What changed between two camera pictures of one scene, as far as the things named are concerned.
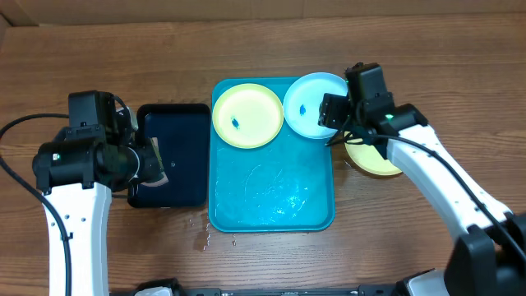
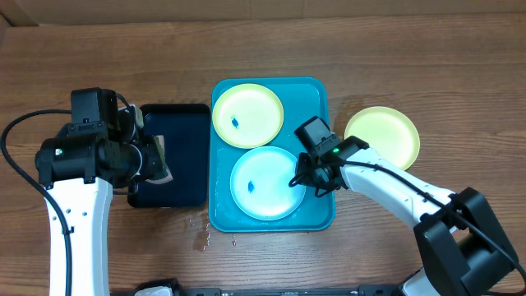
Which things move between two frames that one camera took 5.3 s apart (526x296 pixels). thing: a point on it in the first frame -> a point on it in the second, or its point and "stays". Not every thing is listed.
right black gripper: x=334 y=116 -> x=308 y=180
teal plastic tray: x=287 y=185 stays
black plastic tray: x=182 y=133 stays
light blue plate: x=302 y=100 -> x=260 y=183
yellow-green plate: x=247 y=116 stays
